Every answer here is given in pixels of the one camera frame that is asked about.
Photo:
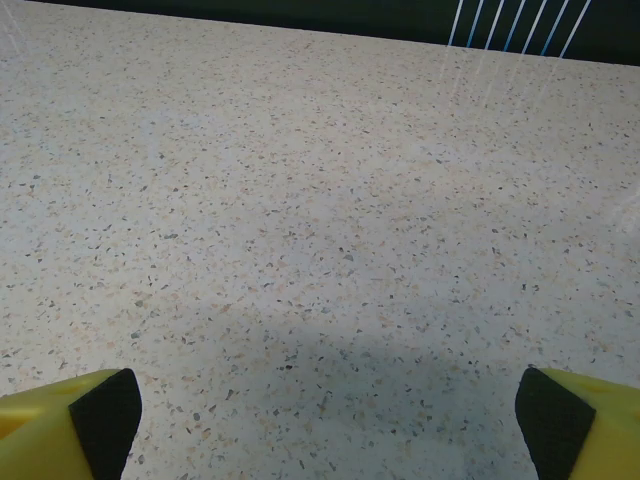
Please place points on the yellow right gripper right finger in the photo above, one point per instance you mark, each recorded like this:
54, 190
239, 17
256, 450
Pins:
600, 430

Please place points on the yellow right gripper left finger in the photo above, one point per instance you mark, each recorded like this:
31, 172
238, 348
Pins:
35, 435

